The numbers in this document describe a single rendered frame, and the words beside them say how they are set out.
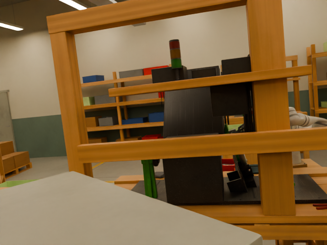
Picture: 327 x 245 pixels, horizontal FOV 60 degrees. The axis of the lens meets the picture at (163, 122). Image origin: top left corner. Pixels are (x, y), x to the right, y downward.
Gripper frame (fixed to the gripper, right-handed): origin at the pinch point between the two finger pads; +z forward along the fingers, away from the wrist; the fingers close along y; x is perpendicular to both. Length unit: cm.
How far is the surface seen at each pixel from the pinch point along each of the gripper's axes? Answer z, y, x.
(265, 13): -31, 60, -11
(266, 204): -3.3, 1.4, 44.4
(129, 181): 81, -23, -9
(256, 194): 0.2, -15.6, 30.4
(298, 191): -20.3, -21.5, 32.2
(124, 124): 265, -331, -399
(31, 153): 612, -365, -463
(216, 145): 8.0, 29.6, 24.4
